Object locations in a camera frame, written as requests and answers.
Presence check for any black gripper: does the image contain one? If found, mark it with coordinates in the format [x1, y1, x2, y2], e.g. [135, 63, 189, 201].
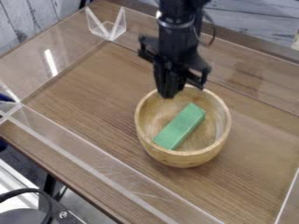
[137, 17, 211, 99]

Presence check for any green rectangular block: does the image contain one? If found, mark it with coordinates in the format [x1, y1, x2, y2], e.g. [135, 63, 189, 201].
[153, 103, 205, 151]

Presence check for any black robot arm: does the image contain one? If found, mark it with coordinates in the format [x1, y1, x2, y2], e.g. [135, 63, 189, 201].
[137, 0, 211, 99]

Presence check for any brown wooden bowl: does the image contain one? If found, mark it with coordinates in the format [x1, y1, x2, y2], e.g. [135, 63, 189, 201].
[135, 85, 232, 168]

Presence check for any blue object at left edge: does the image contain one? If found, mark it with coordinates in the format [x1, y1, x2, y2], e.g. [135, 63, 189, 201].
[0, 93, 15, 102]

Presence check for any black table leg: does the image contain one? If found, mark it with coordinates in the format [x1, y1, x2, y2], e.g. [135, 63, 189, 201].
[43, 174, 57, 197]

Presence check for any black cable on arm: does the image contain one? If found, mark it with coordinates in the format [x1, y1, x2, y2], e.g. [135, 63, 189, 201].
[197, 11, 217, 47]

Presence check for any clear acrylic corner bracket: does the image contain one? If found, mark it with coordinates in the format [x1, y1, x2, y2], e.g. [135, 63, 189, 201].
[84, 7, 127, 41]

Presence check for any grey metal base plate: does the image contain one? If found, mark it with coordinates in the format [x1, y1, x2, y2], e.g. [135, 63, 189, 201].
[0, 198, 89, 224]

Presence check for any black cable bottom left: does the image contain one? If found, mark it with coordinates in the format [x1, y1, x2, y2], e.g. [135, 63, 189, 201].
[0, 187, 56, 224]

